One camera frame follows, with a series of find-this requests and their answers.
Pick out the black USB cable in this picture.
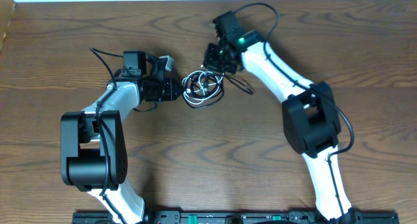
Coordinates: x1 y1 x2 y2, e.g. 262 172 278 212
181 64 255 110

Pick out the white USB cable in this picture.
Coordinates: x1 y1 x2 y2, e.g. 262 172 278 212
181 69 225 105

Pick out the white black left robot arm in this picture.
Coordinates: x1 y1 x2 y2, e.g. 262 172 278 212
61 51 184 223

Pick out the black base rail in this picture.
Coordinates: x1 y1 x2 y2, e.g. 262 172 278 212
72 210 400 224

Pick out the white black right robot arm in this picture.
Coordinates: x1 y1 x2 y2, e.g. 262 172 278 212
203 11 352 223

